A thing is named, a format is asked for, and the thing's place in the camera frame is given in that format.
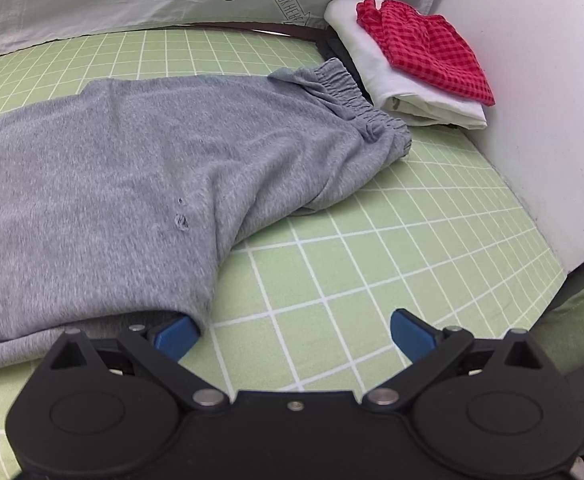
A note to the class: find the red checked shorts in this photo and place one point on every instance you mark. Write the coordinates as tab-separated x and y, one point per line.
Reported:
426	50

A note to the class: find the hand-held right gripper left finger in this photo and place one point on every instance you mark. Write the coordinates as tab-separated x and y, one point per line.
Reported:
178	336

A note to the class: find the white folded garment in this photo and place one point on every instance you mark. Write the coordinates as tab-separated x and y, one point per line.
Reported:
371	55

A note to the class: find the dark green cloth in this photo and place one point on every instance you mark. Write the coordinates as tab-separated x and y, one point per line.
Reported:
579	320

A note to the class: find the dark folded garment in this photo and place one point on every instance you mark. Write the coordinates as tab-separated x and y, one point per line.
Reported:
338	52

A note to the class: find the green grid cutting mat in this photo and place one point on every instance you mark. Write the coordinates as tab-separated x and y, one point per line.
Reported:
371	260

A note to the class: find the grey pants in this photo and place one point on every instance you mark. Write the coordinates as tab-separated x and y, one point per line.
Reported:
122	185

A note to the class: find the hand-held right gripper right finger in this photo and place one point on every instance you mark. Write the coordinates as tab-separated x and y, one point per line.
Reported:
407	335

